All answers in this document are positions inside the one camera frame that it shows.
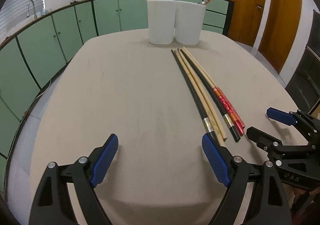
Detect green lower kitchen cabinets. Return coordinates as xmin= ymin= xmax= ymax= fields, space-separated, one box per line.
xmin=1 ymin=0 xmax=234 ymax=184

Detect chrome kitchen faucet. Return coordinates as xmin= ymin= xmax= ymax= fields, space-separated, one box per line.
xmin=26 ymin=0 xmax=38 ymax=19

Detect right hand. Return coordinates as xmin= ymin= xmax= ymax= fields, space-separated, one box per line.
xmin=293 ymin=188 xmax=310 ymax=202

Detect dark cabinet at right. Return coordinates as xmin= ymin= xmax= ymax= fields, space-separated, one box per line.
xmin=285 ymin=11 xmax=319 ymax=114

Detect white two-compartment utensil holder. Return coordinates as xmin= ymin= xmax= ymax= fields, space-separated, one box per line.
xmin=147 ymin=0 xmax=206 ymax=45

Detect white window blinds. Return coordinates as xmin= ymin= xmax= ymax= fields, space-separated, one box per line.
xmin=1 ymin=0 xmax=44 ymax=36

